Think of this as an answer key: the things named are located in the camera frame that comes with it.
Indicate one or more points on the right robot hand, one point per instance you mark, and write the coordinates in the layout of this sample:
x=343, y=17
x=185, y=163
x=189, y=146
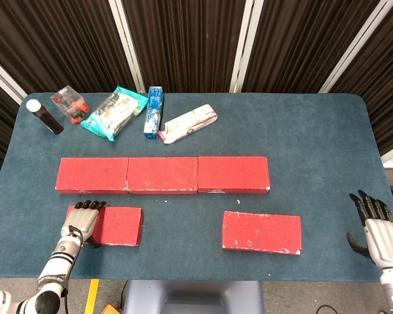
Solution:
x=386, y=242

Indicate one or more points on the teal snack packet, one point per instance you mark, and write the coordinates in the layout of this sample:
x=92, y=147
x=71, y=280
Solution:
x=114, y=112

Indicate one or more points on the blue felt table cover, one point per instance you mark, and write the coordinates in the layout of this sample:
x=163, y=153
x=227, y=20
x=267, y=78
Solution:
x=298, y=147

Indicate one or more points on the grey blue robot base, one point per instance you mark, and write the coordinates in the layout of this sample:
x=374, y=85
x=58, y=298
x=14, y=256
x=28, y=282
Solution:
x=193, y=294

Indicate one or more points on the brown bottle white cap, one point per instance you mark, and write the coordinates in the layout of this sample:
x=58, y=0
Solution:
x=47, y=119

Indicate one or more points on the yellow floor tape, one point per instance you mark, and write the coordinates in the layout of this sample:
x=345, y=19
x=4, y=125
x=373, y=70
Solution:
x=91, y=297

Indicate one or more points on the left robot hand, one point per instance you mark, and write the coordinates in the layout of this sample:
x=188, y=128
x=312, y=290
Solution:
x=80, y=222

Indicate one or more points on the orange floor object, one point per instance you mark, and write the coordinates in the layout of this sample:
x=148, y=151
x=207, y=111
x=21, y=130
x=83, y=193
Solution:
x=111, y=309

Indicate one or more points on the red brick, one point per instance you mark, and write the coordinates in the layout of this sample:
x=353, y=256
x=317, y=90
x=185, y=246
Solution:
x=232, y=173
x=91, y=173
x=262, y=232
x=121, y=225
x=162, y=173

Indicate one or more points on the blue toothpaste box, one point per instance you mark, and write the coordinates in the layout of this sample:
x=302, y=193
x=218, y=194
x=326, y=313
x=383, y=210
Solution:
x=153, y=112

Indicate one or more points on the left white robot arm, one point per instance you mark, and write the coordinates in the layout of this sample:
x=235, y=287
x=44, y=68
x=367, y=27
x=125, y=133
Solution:
x=54, y=271

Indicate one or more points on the clear plastic box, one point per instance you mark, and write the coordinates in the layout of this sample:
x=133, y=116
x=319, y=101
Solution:
x=68, y=103

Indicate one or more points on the white pink printed packet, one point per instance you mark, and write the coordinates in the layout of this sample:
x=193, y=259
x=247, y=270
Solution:
x=190, y=122

